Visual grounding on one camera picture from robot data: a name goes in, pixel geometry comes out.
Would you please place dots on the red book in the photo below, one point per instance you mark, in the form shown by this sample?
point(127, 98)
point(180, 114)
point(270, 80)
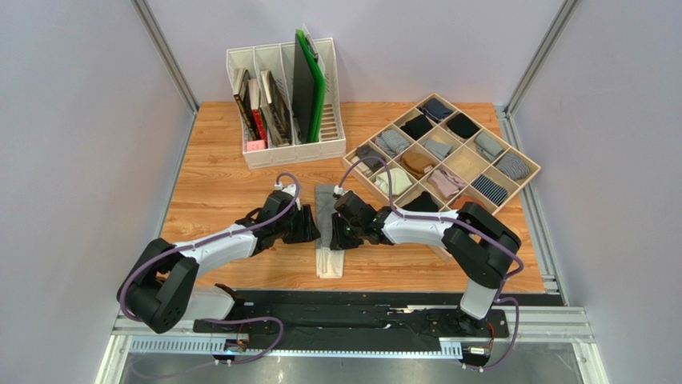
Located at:
point(254, 95)

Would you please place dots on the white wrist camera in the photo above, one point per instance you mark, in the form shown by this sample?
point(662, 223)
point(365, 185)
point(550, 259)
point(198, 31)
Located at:
point(293, 190)
point(338, 191)

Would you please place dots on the black rolled cloth lower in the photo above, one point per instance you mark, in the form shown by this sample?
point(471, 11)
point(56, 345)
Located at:
point(422, 203)

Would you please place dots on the striped grey rolled cloth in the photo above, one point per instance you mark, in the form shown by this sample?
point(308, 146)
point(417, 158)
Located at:
point(392, 142)

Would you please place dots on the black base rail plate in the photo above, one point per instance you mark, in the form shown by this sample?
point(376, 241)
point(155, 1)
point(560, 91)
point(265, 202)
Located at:
point(353, 321)

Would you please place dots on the dark patterned book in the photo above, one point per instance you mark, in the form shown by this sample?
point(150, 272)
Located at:
point(274, 109)

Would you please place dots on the dark grey rolled cloth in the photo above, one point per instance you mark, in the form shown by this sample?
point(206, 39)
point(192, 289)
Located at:
point(370, 157)

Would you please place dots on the pale green rolled cloth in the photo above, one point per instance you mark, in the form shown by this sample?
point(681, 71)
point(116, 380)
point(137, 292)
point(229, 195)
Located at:
point(394, 182)

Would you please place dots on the green black clipboard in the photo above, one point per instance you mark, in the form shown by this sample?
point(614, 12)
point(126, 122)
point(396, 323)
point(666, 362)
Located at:
point(309, 88)

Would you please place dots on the white file organizer rack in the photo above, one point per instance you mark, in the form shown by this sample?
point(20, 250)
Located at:
point(279, 59)

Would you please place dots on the rust orange rolled cloth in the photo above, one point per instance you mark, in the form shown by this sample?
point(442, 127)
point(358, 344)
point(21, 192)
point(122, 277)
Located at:
point(463, 199)

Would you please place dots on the pink rolled cloth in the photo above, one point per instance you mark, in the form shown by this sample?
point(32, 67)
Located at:
point(447, 183)

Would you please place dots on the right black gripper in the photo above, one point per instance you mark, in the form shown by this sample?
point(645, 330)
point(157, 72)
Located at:
point(343, 232)

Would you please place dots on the wooden compartment organizer box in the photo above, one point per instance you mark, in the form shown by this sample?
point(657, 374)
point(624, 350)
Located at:
point(364, 121)

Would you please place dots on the navy striped rolled cloth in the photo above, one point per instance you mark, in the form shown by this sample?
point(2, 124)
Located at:
point(490, 189)

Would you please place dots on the grey rolled cloth right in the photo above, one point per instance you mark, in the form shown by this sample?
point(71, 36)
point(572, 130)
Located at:
point(488, 147)

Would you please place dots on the grey folded cloth centre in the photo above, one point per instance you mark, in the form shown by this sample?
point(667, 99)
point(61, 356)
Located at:
point(439, 149)

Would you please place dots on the black rolled cloth right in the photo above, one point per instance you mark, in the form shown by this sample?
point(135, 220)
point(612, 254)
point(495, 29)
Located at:
point(462, 126)

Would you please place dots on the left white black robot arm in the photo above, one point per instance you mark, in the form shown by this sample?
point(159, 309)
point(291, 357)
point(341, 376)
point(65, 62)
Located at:
point(159, 287)

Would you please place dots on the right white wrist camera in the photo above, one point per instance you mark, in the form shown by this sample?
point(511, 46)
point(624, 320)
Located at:
point(338, 191)

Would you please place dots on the black book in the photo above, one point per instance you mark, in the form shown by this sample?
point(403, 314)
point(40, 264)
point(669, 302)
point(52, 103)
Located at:
point(240, 85)

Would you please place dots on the black rolled cloth top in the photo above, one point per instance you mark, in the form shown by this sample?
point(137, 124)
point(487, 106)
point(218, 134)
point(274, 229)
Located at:
point(417, 127)

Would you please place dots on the grey striped cloth far right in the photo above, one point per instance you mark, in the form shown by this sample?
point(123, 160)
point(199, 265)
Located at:
point(513, 167)

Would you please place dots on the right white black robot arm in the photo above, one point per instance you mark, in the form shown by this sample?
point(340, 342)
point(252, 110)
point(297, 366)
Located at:
point(482, 245)

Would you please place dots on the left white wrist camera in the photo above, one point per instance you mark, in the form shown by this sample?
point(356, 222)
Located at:
point(293, 190)

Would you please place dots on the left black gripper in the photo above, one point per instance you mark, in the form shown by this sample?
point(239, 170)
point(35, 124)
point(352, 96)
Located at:
point(307, 230)

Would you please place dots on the black rolled cloth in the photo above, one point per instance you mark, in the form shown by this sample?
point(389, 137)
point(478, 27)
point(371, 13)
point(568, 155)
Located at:
point(462, 126)
point(422, 203)
point(417, 127)

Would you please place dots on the grey white underwear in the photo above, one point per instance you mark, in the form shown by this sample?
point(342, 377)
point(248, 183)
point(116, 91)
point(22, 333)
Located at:
point(329, 263)

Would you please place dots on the brown rolled cloth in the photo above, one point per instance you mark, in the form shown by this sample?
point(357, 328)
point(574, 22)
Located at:
point(416, 164)

